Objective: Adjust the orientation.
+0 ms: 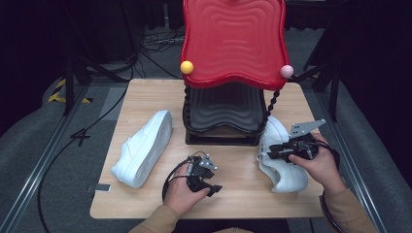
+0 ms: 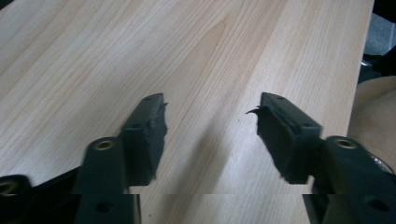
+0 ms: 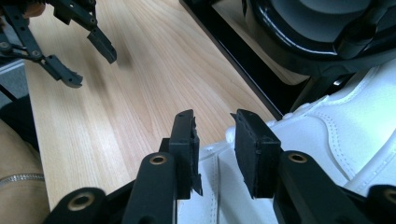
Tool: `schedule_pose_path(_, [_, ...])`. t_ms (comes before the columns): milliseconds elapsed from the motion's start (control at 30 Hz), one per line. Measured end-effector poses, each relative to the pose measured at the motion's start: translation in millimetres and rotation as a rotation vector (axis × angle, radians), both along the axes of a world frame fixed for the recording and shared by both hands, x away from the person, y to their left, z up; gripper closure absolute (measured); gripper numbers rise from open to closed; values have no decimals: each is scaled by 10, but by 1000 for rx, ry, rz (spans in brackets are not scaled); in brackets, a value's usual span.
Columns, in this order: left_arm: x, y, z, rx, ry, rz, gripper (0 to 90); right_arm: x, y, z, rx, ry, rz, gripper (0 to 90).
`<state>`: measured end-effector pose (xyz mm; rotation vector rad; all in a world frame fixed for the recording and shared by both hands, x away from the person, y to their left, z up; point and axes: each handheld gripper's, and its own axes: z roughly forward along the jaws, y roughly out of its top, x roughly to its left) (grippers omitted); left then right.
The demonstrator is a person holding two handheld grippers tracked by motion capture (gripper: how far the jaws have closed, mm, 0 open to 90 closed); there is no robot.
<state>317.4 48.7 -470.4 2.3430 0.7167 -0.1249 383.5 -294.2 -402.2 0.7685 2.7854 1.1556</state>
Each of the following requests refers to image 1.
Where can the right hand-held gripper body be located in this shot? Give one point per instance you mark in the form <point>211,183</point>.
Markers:
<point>302,145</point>

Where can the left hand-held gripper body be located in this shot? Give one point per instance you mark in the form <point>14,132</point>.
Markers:
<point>202,168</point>

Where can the white sneaker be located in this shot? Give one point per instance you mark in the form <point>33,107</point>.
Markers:
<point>286,178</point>
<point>145,149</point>

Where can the red and black shoe rack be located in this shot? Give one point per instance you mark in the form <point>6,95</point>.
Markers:
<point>233,42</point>

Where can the person's left hand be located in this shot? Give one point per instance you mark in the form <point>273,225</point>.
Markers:
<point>181,194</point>

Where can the person's right hand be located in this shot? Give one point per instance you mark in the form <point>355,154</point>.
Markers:
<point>324,168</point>

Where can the black metal stand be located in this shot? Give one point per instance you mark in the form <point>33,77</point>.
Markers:
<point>68,90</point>
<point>333,97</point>

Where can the grey tape piece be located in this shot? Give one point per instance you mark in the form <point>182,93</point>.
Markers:
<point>103,187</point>

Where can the black floor tape mark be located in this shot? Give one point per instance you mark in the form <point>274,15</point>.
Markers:
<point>80,136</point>

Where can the yellow and black floor tape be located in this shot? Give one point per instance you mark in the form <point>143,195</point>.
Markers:
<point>55,96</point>

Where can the aluminium floor rail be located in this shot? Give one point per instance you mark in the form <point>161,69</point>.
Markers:
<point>31,181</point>
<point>352,161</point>

